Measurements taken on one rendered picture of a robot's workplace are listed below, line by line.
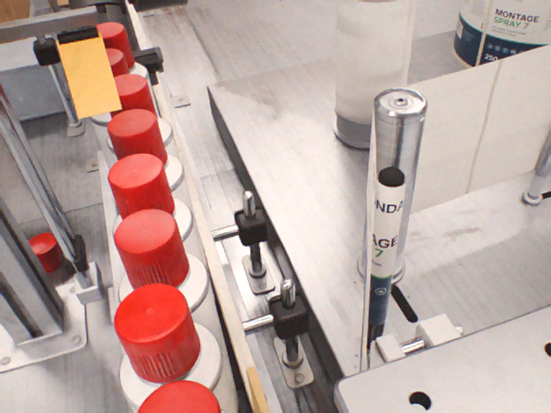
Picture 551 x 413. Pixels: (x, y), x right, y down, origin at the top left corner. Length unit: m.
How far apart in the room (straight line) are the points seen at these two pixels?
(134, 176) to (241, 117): 0.42
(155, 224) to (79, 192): 0.47
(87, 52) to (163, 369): 0.23
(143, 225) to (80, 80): 0.15
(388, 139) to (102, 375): 0.34
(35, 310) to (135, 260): 0.29
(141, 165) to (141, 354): 0.12
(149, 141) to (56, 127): 0.54
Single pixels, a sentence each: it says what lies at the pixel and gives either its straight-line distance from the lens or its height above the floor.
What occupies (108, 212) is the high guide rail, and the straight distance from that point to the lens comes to 0.48.
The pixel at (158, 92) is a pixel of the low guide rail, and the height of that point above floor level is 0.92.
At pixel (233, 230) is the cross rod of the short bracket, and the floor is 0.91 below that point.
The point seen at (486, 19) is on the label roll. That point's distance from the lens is 0.79.
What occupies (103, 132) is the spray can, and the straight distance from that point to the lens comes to 0.46.
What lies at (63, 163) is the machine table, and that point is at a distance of 0.80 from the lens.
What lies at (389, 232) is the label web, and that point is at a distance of 0.34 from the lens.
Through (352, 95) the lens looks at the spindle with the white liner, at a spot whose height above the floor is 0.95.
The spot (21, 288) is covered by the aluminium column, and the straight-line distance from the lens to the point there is 0.52.
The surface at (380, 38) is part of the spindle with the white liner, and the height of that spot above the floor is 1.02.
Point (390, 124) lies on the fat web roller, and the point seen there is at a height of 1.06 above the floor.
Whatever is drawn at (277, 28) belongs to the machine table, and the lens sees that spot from 1.07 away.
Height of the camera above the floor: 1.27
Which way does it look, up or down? 43 degrees down
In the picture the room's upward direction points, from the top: 5 degrees counter-clockwise
